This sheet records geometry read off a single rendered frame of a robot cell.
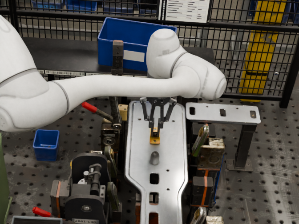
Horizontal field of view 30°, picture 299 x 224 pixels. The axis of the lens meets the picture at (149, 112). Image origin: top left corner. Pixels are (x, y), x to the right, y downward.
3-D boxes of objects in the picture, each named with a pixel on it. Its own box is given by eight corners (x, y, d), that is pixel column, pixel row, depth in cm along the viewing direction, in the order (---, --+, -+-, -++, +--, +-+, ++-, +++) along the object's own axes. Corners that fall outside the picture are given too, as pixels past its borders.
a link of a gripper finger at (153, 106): (157, 101, 192) (153, 100, 192) (151, 124, 200) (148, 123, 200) (157, 93, 195) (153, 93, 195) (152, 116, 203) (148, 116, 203)
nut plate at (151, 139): (159, 144, 203) (160, 141, 203) (149, 143, 203) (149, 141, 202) (159, 128, 210) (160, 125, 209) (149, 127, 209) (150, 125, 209)
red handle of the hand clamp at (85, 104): (120, 125, 200) (83, 105, 194) (117, 129, 202) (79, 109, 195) (121, 117, 203) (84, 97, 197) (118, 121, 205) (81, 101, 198)
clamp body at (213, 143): (216, 213, 220) (230, 152, 197) (186, 211, 220) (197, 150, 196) (215, 194, 227) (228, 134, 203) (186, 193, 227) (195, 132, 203)
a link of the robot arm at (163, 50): (138, 71, 185) (169, 89, 179) (140, 32, 175) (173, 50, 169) (159, 57, 191) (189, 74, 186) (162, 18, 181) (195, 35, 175)
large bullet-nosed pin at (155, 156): (158, 168, 197) (159, 155, 193) (149, 167, 197) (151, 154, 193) (158, 161, 200) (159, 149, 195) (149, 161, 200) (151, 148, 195)
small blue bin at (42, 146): (57, 163, 234) (56, 148, 228) (34, 162, 234) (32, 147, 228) (61, 145, 242) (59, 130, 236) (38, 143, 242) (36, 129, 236)
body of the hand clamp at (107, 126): (117, 192, 224) (119, 130, 201) (100, 191, 224) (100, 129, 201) (118, 181, 229) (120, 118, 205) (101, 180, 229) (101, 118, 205)
